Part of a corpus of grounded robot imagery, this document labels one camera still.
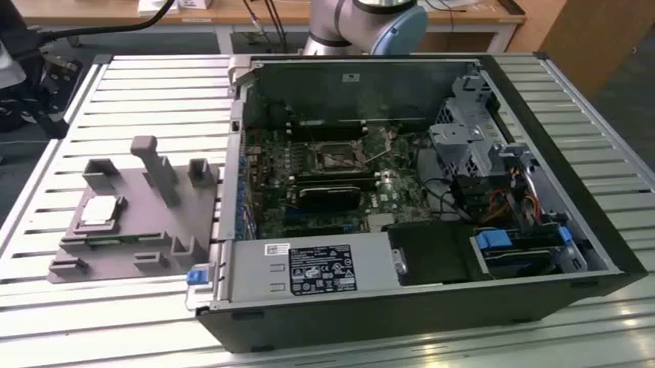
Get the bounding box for CPU socket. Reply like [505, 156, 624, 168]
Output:
[309, 142, 370, 174]

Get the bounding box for silver square CPU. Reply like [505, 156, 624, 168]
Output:
[77, 196, 126, 225]

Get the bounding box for black graphics card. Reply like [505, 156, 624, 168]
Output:
[294, 185, 362, 211]

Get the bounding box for green motherboard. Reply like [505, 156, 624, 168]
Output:
[241, 125, 446, 241]

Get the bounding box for silver power supply box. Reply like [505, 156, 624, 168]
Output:
[226, 238, 401, 301]

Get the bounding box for silver metal drive cage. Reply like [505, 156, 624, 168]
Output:
[426, 74, 501, 178]

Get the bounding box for hard disk in blue carrier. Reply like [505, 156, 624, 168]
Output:
[470, 227, 560, 278]

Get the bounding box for grey parts rack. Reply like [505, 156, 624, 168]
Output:
[45, 135, 226, 285]

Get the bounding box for black open PC case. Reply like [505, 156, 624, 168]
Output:
[192, 52, 648, 354]

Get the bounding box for green RAM stick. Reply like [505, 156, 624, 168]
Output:
[85, 234, 165, 245]

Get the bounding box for wooden desk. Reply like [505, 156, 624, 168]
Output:
[20, 0, 528, 55]

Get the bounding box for white box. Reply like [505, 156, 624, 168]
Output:
[136, 0, 181, 15]

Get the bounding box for wooden cabinet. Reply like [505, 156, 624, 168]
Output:
[531, 0, 655, 101]

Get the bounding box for socket cover metal frame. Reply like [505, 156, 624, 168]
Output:
[361, 125, 405, 153]

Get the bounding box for black wire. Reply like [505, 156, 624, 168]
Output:
[421, 176, 477, 222]

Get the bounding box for bundle of coloured wires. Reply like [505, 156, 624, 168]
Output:
[481, 164, 544, 225]

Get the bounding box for hanging black cables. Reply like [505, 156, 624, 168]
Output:
[241, 0, 290, 54]

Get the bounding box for thick black hose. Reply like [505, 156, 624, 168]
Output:
[33, 0, 176, 42]

